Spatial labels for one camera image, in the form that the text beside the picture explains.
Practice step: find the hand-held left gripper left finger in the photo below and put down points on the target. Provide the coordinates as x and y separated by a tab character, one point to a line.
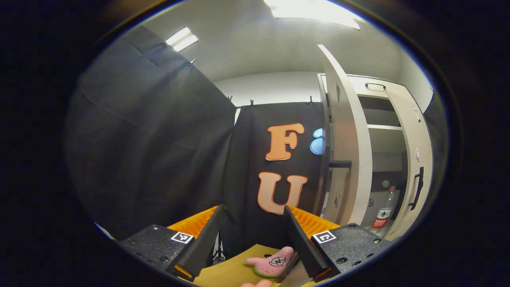
205	243

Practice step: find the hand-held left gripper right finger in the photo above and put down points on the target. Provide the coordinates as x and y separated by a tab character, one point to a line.
301	243

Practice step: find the clear red label water bottle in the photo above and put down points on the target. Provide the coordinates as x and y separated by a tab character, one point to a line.
384	217

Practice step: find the white cabinet door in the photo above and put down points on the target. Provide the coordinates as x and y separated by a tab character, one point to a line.
352	135
418	131

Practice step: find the pink starfish plush toy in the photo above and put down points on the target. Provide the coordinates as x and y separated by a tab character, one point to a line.
271	263

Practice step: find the black backdrop cloth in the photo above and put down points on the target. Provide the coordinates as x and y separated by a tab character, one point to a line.
159	139

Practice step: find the white storage cabinet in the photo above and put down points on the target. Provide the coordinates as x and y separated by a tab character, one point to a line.
384	143

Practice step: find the white cabinet shelf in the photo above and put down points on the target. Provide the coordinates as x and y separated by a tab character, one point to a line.
384	127

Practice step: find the white cabinet drawer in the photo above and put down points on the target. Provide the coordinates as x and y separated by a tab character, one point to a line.
358	87

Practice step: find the ceiling light panel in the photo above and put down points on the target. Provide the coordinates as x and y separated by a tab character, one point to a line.
182	39
310	12

